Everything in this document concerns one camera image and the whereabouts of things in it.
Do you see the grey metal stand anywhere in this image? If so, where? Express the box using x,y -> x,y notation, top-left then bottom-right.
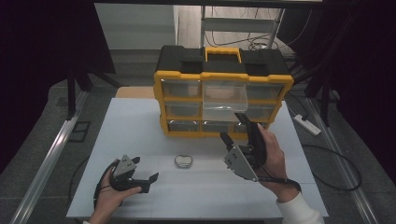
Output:
200,5 -> 285,50

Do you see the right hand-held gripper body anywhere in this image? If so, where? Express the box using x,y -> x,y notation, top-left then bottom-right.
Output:
223,122 -> 268,182

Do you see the right hand-held gripper cable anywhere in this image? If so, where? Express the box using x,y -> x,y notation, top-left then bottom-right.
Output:
257,175 -> 303,193

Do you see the light wooden board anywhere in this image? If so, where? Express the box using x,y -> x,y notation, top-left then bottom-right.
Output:
115,86 -> 156,100

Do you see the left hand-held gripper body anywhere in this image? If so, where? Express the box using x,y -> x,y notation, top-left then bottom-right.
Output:
108,154 -> 144,191

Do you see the black plug cable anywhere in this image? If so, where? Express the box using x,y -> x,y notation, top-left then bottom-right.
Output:
285,91 -> 310,121

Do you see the clear plastic drawer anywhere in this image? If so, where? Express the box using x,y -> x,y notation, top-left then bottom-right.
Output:
202,79 -> 249,122

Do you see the thin black floor cable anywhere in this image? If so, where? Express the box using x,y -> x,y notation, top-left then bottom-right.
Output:
68,157 -> 92,206

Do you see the left hand-held gripper cable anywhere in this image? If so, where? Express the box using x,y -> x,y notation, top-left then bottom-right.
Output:
92,158 -> 120,210

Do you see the small silvery oval object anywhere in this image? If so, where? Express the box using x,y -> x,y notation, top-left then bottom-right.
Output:
174,154 -> 193,170

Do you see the black looped floor cable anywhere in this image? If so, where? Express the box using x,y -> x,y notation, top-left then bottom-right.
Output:
301,144 -> 363,191

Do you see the hand-held gripper cable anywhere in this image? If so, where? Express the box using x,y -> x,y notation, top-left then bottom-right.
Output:
92,158 -> 120,210
257,175 -> 303,193

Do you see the dark curtain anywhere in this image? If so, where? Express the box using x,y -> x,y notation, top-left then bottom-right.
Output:
0,0 -> 117,175
276,0 -> 396,188

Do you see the yellow black drawer cabinet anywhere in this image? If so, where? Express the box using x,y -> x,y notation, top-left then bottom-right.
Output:
153,45 -> 295,140

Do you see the white power strip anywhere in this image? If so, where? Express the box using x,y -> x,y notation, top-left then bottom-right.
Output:
293,113 -> 322,136

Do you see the aluminium floor rail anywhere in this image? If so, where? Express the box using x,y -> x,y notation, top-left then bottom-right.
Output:
306,96 -> 379,224
8,91 -> 90,224

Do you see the person's right hand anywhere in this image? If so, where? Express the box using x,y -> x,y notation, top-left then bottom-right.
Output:
257,123 -> 298,202

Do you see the black metal stand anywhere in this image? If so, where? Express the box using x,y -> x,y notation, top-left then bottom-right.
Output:
292,55 -> 332,128
65,60 -> 124,121

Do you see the person's left hand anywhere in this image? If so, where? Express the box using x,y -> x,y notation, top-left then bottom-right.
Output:
90,171 -> 142,222

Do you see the bundle of floor cables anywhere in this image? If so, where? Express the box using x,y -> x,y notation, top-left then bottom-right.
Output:
204,7 -> 281,52

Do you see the grid of clear drawers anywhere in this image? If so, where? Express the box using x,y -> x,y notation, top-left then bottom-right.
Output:
161,78 -> 286,134

